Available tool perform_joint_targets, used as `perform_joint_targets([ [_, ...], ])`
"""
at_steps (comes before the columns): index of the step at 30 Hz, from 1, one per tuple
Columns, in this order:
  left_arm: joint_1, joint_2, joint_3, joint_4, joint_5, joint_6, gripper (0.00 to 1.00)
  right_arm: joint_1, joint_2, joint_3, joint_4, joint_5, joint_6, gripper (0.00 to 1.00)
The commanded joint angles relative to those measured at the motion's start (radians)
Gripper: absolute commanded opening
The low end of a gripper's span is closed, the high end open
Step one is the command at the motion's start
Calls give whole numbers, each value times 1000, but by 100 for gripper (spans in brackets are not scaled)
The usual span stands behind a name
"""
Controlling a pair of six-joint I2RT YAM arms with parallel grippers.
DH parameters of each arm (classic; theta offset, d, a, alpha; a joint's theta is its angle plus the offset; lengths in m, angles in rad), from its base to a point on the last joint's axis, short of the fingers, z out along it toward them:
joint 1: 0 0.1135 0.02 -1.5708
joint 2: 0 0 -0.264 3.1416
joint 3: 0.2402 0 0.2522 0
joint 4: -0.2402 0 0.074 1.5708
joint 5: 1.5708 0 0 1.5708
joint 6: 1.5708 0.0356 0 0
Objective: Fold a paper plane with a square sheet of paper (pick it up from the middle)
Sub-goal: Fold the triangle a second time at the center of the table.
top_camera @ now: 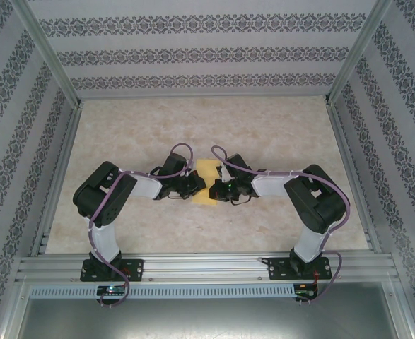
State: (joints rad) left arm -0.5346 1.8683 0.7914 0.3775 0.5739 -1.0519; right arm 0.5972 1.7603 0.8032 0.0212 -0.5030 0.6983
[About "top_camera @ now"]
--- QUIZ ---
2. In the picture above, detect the yellow square paper sheet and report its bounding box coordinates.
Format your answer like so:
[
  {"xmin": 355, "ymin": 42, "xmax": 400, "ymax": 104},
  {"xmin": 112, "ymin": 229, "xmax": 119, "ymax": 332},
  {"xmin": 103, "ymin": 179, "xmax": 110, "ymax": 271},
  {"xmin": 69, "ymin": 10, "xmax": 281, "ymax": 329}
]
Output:
[{"xmin": 192, "ymin": 158, "xmax": 219, "ymax": 207}]

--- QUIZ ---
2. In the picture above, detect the grey metal sheet panel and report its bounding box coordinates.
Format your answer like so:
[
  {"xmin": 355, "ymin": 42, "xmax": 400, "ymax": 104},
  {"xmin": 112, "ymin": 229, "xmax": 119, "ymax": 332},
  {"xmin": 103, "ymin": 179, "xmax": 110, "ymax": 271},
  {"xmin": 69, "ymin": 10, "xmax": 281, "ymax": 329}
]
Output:
[{"xmin": 1, "ymin": 298, "xmax": 415, "ymax": 339}]

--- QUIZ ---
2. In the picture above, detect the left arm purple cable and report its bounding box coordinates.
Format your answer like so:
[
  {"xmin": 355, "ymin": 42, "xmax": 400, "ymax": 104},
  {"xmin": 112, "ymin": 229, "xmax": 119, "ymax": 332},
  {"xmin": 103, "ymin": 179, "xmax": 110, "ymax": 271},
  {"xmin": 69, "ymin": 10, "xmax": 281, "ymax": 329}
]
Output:
[{"xmin": 88, "ymin": 142, "xmax": 196, "ymax": 308}]

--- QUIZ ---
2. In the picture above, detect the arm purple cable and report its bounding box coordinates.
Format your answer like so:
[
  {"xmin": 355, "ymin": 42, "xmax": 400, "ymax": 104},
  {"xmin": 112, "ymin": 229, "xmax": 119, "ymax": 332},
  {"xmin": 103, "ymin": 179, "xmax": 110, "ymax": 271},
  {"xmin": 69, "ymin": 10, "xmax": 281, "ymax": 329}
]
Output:
[
  {"xmin": 211, "ymin": 144, "xmax": 352, "ymax": 304},
  {"xmin": 88, "ymin": 142, "xmax": 196, "ymax": 308}
]

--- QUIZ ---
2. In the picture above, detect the aluminium mounting rail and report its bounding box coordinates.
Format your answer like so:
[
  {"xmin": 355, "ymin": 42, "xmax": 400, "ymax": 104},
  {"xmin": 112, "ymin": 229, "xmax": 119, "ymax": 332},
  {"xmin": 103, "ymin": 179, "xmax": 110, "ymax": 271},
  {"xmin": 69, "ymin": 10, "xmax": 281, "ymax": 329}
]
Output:
[{"xmin": 14, "ymin": 251, "xmax": 401, "ymax": 283}]

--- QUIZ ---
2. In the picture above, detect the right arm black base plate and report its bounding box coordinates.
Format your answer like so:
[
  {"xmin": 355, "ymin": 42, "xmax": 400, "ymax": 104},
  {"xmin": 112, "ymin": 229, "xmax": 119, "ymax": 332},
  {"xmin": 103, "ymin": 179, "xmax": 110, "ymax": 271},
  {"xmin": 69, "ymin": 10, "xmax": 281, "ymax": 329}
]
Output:
[{"xmin": 267, "ymin": 256, "xmax": 332, "ymax": 282}]

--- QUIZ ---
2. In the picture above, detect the slotted grey cable duct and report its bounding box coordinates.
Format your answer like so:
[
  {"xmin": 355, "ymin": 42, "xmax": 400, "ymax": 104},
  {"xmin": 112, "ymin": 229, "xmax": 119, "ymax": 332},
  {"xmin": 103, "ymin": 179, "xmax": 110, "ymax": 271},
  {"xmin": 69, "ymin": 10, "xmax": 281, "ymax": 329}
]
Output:
[{"xmin": 28, "ymin": 285, "xmax": 296, "ymax": 299}]

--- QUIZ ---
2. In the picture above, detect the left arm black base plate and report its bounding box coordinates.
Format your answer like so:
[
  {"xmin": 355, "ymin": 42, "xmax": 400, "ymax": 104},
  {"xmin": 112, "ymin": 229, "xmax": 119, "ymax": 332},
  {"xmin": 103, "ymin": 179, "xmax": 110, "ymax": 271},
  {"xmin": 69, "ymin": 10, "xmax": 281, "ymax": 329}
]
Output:
[{"xmin": 80, "ymin": 259, "xmax": 145, "ymax": 283}]

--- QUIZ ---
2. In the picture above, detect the aluminium side rail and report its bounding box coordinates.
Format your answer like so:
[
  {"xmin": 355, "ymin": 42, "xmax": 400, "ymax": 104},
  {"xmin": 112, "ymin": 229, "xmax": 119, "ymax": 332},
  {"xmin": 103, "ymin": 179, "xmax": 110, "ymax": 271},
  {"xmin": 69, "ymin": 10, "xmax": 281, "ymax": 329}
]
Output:
[
  {"xmin": 325, "ymin": 100, "xmax": 383, "ymax": 254},
  {"xmin": 30, "ymin": 104, "xmax": 84, "ymax": 257}
]

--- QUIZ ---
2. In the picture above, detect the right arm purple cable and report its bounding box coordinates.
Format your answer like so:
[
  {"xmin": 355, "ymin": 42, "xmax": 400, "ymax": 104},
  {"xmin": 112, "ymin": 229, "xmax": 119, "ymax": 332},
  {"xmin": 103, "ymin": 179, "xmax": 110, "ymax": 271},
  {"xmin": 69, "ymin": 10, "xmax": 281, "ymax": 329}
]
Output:
[{"xmin": 211, "ymin": 144, "xmax": 352, "ymax": 304}]

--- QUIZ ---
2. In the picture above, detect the aluminium frame post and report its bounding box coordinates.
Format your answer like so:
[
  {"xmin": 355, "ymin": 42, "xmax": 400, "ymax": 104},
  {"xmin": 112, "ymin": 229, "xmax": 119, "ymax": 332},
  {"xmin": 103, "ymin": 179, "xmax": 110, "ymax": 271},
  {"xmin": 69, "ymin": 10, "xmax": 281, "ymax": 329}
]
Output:
[
  {"xmin": 11, "ymin": 0, "xmax": 83, "ymax": 107},
  {"xmin": 324, "ymin": 0, "xmax": 394, "ymax": 105}
]

